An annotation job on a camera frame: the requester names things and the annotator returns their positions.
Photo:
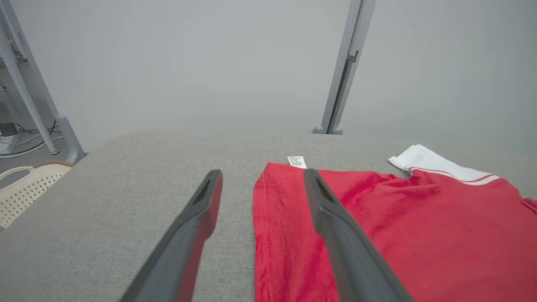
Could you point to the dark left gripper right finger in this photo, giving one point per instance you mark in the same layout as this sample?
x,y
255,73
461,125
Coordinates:
x,y
352,260

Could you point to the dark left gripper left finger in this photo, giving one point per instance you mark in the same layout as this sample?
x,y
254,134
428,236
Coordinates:
x,y
180,251

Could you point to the red shirt white striped trim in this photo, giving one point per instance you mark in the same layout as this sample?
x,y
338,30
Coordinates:
x,y
440,235

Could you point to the beige perforated laundry basket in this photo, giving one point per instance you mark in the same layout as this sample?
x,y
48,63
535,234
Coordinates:
x,y
25,188

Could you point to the thin grey metal leg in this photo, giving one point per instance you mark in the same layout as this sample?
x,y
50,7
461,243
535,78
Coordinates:
x,y
25,96

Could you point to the grey metal frame legs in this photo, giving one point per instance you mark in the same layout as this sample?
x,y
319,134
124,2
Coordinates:
x,y
63,126

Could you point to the grey partition post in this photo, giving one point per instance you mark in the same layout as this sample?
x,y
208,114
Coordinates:
x,y
346,63

